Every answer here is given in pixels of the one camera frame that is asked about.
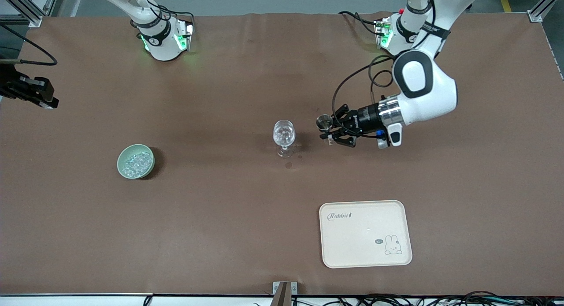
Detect steel double jigger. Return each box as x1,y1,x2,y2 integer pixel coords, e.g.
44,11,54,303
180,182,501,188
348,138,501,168
315,114,334,142

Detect clear ice cube pile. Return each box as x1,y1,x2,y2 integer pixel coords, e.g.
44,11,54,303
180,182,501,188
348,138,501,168
121,151,153,178

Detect clear wine glass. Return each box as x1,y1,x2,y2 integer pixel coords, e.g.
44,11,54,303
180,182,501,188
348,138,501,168
273,119,297,158

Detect cream tray with rabbit print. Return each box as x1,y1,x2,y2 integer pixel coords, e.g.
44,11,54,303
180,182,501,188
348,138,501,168
319,200,413,269

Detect pale green bowl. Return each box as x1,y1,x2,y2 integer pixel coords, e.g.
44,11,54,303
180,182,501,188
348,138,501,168
117,144,155,179

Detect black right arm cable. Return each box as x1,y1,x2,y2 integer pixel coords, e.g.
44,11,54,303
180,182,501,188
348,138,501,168
0,23,58,67

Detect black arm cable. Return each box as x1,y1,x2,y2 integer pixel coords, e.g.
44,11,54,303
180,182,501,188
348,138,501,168
332,55,400,117
0,23,58,67

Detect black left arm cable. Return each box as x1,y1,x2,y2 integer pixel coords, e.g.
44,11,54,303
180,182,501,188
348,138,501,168
332,55,400,117

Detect aluminium frame post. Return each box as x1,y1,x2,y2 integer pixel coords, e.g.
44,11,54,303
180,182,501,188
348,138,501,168
528,0,564,23
0,0,60,28

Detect black left base cable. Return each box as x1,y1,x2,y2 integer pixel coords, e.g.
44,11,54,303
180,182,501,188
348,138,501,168
338,11,380,35

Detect black base cable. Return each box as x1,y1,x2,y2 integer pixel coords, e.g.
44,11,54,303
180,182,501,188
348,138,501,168
132,0,195,26
338,11,380,35

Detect metal table edge bracket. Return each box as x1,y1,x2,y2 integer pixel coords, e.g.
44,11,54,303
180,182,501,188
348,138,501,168
272,281,298,306

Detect black right base cable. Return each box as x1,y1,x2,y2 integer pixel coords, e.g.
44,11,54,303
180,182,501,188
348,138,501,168
132,0,195,26

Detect black floor cable bundle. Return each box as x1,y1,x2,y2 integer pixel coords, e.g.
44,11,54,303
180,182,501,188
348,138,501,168
291,292,564,306

